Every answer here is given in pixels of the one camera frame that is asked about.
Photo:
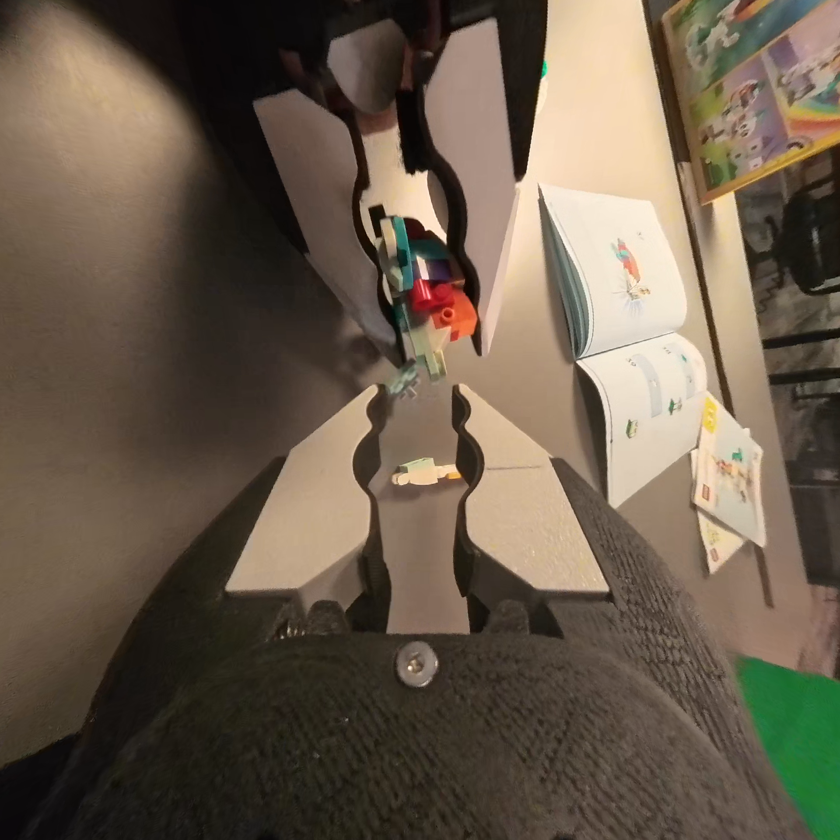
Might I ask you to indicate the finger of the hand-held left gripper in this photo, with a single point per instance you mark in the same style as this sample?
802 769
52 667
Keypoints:
308 177
485 131

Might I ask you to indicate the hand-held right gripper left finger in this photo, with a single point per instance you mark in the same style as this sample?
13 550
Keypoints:
308 518

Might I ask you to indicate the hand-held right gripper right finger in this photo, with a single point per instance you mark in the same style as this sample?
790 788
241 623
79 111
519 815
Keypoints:
538 525

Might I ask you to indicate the white mint orange lego figure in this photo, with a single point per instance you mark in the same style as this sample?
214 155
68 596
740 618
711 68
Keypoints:
423 474

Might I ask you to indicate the multicolour lego model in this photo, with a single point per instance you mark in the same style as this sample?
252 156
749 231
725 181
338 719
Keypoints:
433 308

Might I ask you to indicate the yellow lego set box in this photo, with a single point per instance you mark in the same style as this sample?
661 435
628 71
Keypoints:
754 85

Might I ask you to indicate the small instruction leaflet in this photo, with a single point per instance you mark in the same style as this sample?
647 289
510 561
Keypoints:
718 556
728 472

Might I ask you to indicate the open instruction booklet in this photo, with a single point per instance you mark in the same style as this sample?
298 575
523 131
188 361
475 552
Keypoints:
623 341

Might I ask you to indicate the green plastic crate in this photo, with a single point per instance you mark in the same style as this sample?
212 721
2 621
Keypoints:
794 735

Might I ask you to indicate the black office chair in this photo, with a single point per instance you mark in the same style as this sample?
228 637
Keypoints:
810 243

